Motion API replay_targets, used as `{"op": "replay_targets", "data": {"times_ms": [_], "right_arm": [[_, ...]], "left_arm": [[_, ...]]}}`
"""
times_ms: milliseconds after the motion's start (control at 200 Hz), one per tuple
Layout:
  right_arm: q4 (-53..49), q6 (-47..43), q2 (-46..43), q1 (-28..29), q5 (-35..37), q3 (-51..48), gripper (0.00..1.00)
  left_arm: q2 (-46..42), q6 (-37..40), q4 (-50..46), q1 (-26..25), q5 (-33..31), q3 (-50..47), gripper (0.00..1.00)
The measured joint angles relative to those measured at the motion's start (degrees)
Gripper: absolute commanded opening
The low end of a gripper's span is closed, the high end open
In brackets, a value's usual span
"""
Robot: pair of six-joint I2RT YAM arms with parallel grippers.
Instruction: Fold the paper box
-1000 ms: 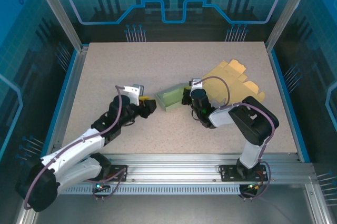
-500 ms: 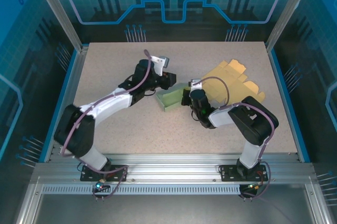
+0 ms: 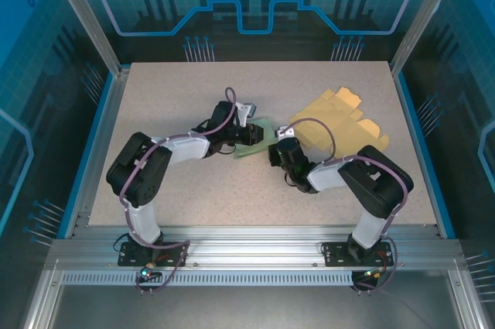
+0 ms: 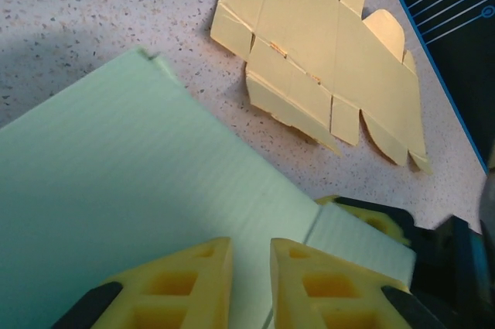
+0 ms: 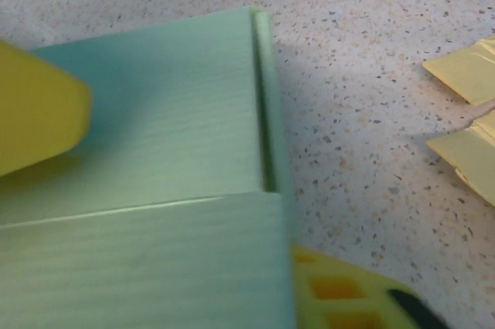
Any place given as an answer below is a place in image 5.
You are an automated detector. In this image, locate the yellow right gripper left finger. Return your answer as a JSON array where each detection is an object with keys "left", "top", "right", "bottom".
[{"left": 0, "top": 38, "right": 93, "bottom": 179}]

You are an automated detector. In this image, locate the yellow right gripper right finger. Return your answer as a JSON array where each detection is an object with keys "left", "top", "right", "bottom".
[{"left": 289, "top": 243, "right": 449, "bottom": 329}]

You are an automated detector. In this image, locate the green paper box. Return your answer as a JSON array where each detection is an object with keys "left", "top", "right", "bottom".
[{"left": 0, "top": 5, "right": 299, "bottom": 329}]

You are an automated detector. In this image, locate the yellow paper box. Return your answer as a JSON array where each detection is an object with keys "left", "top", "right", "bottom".
[{"left": 422, "top": 34, "right": 495, "bottom": 206}]

